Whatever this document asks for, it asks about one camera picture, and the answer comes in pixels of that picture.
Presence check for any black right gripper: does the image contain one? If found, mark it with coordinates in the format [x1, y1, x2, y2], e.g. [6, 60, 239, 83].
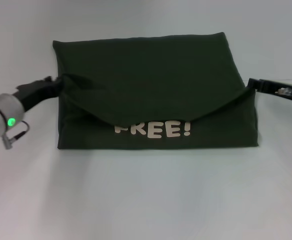
[246, 77, 292, 103]

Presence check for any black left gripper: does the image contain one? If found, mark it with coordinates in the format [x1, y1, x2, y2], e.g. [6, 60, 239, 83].
[11, 75, 65, 114]

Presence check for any dark green shirt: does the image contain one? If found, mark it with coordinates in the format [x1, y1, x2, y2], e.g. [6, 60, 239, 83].
[52, 31, 261, 151]

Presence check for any left arm grey cable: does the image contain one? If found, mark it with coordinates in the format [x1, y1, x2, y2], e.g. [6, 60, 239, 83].
[1, 120, 31, 150]

